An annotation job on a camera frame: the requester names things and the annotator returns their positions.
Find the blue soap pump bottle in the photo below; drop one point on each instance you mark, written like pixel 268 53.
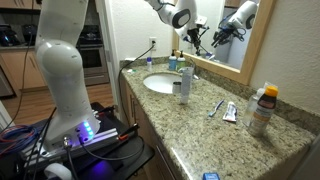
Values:
pixel 172 62

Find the orange black clamp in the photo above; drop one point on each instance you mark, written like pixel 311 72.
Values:
pixel 105 110
pixel 128 131

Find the sunscreen bottle with orange cap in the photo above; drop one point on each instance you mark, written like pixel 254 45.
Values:
pixel 263 113

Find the green soap pump bottle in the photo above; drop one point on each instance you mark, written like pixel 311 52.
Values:
pixel 181 62

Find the blue dental floss box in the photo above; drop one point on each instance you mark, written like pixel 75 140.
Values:
pixel 211 176

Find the white wall outlet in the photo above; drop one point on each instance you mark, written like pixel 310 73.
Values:
pixel 152 43

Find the stainless steel oven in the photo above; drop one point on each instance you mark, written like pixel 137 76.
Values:
pixel 93 56

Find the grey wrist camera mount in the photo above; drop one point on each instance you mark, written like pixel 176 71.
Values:
pixel 201 21

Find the aluminium mounting rail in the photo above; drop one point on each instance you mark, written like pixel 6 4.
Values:
pixel 103 136

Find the small bottle with blue cap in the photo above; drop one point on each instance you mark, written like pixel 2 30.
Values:
pixel 149 65

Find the chrome faucet tap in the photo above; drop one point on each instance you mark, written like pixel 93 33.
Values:
pixel 182 69

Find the blue toothbrush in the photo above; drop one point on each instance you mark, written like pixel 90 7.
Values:
pixel 216 108

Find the black robot cart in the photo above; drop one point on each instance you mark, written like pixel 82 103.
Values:
pixel 126 156

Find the black coffee maker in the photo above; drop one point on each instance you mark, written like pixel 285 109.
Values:
pixel 8 35

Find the beige vanity cabinet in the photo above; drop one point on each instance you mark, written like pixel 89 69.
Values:
pixel 143 133

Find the white paper packet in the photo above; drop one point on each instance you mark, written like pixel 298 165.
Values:
pixel 130 59

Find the stainless steel cup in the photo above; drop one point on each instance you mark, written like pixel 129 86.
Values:
pixel 176 88

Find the white oval sink basin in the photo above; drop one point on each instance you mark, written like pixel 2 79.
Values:
pixel 158 83

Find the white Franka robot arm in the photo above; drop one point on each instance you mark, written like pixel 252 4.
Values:
pixel 63 66

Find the wood framed mirror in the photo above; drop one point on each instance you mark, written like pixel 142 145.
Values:
pixel 248 66

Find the clear plastic bottle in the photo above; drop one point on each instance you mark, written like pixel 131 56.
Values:
pixel 251 106

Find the small white toothpaste tube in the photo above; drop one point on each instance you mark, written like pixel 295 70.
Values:
pixel 230 111

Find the tall white toothpaste tube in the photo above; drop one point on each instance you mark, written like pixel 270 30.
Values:
pixel 186 85

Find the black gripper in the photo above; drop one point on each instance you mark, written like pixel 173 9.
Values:
pixel 196 35

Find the wooden kitchen cabinet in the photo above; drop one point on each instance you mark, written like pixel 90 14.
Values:
pixel 23 68

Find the white green contact lens case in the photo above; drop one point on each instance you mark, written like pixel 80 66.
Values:
pixel 131 70

